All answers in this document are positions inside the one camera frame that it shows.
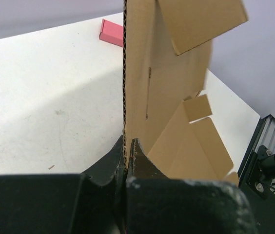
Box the large brown cardboard box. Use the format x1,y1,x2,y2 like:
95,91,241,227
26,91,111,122
123,0,248,185

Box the pink paper box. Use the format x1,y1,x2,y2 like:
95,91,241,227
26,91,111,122
99,19,123,47

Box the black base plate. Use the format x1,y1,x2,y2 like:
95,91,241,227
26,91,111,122
237,115,275,234

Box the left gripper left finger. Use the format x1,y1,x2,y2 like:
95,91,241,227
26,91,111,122
0,138,125,234

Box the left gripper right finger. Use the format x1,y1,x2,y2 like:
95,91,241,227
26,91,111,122
126,138,257,234

